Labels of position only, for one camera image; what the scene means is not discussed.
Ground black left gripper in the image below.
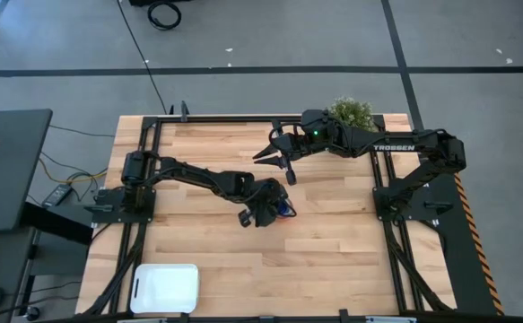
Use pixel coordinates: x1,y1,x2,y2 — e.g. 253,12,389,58
237,176,290,229

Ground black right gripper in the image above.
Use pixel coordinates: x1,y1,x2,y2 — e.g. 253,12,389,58
252,109,338,187

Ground small indigo measuring cup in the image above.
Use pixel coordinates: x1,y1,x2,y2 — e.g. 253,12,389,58
275,198,298,220

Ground white plastic basket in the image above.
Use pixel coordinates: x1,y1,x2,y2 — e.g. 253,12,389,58
129,263,201,315

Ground potted plant in ribbed pot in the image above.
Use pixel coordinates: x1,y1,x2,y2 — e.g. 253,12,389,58
327,96,377,134

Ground black power adapter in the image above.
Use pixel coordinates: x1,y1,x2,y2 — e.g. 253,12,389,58
41,183,74,208

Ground black platform with hazard stripe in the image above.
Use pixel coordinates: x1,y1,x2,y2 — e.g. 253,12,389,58
417,153,505,316

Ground grey desk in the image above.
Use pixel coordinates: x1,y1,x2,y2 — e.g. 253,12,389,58
0,109,54,234

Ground black metal table frame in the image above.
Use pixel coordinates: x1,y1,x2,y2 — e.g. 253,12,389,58
81,100,458,323

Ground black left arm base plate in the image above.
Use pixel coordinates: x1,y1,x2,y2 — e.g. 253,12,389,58
83,188,157,224

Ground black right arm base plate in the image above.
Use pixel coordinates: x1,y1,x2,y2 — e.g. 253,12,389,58
373,186,455,223

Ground coiled black cable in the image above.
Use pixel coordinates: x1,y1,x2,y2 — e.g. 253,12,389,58
146,1,183,31

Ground thin black floor cable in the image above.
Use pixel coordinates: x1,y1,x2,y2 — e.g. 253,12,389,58
48,124,117,138

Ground long black floor cable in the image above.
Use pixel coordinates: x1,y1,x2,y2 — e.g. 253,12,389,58
116,0,169,116

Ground yellow cable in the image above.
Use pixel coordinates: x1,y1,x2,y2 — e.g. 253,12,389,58
38,156,109,185

